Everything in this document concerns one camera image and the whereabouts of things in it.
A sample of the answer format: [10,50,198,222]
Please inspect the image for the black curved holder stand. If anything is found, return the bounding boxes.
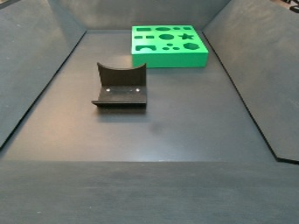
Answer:
[92,63,147,107]

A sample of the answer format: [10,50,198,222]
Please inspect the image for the green shape sorter box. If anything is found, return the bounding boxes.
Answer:
[131,25,210,68]

